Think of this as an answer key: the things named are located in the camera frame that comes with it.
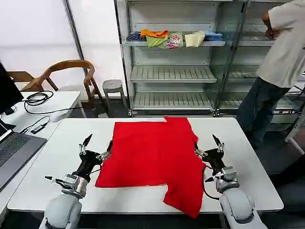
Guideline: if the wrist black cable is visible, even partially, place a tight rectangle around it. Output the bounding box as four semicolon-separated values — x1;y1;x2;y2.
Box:
201;165;224;200
44;165;103;189

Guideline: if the coiled black cable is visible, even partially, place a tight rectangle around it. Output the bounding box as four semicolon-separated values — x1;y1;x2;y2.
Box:
23;90;83;115

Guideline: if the grey plastic stool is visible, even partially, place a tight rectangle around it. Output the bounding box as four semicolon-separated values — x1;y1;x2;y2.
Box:
102;80;128;109

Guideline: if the flat wooden chair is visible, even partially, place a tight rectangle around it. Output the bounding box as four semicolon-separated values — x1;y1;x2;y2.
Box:
7;71;36;91

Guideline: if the grey shelf rack with clothes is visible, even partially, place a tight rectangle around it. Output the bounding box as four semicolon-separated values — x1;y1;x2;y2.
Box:
114;0;239;117

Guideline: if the grey laptop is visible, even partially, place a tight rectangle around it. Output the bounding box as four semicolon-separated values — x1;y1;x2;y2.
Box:
0;123;48;191

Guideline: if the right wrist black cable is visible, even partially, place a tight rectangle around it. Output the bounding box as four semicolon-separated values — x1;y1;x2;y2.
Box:
201;165;224;200

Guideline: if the black monitor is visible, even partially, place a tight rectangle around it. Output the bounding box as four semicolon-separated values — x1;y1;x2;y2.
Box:
0;61;24;115

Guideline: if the red shirt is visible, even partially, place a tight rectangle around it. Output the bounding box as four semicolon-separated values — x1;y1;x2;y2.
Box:
95;116;207;219

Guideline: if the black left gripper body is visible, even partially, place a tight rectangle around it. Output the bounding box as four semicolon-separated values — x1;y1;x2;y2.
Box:
76;150;103;182

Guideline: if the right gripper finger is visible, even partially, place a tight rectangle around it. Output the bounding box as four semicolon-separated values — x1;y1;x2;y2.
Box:
194;142;203;158
212;134;225;152

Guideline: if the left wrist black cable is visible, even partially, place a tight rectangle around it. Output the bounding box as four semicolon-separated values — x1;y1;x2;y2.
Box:
44;165;103;189

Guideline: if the black adapter with cable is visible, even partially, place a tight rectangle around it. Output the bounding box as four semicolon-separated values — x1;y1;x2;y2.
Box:
20;115;52;135

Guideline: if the glass-sided metal shelf rack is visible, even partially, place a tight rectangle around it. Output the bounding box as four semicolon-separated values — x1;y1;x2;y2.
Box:
214;0;305;117

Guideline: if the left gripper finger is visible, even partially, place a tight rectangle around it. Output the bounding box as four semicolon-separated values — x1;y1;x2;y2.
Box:
78;134;93;156
96;140;113;161

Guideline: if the white metal frame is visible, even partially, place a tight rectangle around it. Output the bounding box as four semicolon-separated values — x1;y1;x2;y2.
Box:
285;114;305;155

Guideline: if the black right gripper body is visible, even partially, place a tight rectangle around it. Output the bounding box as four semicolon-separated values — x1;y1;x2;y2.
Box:
202;148;226;176

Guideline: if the curved-back wooden chair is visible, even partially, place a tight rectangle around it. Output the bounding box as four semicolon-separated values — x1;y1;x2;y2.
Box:
30;59;104;117

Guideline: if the person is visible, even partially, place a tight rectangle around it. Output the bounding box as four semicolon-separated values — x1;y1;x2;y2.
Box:
237;0;305;150

